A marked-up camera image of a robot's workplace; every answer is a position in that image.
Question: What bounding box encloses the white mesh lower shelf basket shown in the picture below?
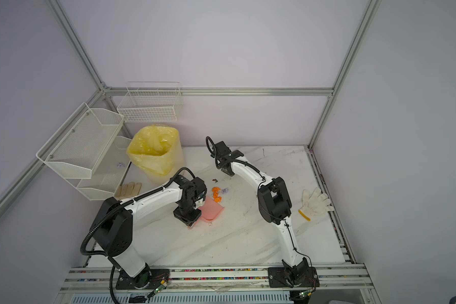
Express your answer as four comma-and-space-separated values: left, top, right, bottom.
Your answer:
75, 136, 132, 201

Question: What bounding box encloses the orange paper scraps far left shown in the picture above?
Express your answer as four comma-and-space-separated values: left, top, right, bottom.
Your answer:
212, 187, 222, 203

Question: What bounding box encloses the yellow strip on table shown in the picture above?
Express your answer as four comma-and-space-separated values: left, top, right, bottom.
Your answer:
298, 210, 311, 222

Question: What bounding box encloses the white mesh shelf basket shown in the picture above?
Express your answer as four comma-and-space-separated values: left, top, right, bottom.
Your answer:
36, 103, 125, 179
75, 136, 132, 201

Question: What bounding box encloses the pink dustpan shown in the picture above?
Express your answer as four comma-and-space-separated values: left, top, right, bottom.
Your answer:
188, 196, 224, 229

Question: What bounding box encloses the beige trash bin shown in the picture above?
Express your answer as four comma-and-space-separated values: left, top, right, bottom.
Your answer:
142, 125, 185, 184

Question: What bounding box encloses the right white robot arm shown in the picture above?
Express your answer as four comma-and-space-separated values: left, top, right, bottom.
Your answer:
205, 136, 318, 289

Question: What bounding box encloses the cream fabric glove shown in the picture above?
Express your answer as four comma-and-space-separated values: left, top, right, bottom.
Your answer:
114, 182, 142, 200

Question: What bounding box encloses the white mesh upper shelf basket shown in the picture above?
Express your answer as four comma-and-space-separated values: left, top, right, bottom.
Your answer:
36, 103, 125, 179

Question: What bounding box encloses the white knit glove right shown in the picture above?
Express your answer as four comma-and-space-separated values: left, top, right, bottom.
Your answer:
299, 187, 335, 220

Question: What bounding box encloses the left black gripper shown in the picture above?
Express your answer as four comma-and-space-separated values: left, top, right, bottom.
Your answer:
173, 199, 202, 227

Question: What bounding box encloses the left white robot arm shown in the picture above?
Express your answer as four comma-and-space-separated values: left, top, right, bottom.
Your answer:
80, 175, 207, 290

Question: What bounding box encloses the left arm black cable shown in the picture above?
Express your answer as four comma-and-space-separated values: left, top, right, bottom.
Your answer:
79, 166, 196, 304

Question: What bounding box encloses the yellow plastic bin liner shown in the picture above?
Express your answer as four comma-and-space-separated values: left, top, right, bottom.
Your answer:
127, 125, 184, 176

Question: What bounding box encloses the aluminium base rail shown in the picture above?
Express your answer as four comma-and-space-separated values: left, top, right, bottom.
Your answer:
54, 264, 381, 303

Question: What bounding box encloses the white wire wall basket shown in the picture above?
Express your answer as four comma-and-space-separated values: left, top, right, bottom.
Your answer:
117, 82, 184, 123

